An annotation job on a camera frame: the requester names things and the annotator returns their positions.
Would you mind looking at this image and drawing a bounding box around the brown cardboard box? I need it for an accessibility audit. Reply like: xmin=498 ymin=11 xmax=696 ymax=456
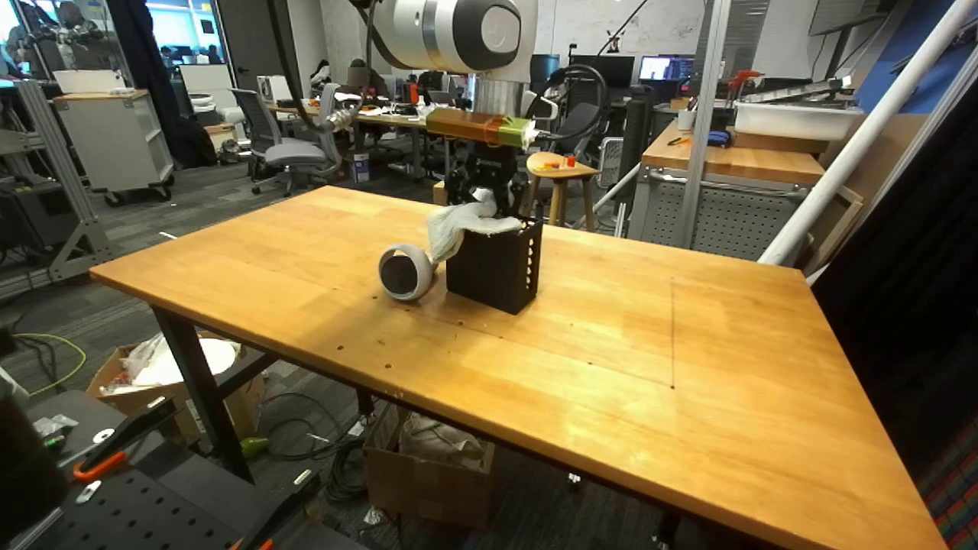
xmin=364 ymin=407 xmax=495 ymax=530

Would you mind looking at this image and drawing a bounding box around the grey office chair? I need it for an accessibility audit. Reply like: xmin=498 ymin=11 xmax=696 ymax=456
xmin=236 ymin=88 xmax=341 ymax=197

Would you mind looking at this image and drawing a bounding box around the white diagonal pole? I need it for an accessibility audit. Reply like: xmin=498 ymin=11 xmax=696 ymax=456
xmin=761 ymin=0 xmax=978 ymax=266

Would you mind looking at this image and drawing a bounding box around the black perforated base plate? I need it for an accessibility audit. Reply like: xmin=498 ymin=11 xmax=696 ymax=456
xmin=3 ymin=452 xmax=322 ymax=550

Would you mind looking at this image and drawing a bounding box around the laptop screen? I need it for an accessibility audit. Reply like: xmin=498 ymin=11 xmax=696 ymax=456
xmin=637 ymin=55 xmax=692 ymax=87

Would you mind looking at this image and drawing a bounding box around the white towel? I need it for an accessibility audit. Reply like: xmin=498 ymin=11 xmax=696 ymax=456
xmin=428 ymin=203 xmax=523 ymax=264

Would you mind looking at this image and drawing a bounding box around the white rolling cart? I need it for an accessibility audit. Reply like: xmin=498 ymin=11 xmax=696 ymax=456
xmin=53 ymin=69 xmax=175 ymax=204

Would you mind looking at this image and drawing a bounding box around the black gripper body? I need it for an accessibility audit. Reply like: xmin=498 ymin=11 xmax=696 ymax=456
xmin=461 ymin=143 xmax=526 ymax=208

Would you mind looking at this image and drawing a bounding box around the small black basket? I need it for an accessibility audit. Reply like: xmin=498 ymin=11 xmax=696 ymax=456
xmin=447 ymin=223 xmax=541 ymax=314

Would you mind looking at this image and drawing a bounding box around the round wooden stool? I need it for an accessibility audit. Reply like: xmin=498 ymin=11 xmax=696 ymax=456
xmin=526 ymin=152 xmax=597 ymax=225

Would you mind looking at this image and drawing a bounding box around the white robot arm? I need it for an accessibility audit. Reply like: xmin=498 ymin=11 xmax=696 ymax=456
xmin=347 ymin=0 xmax=539 ymax=119

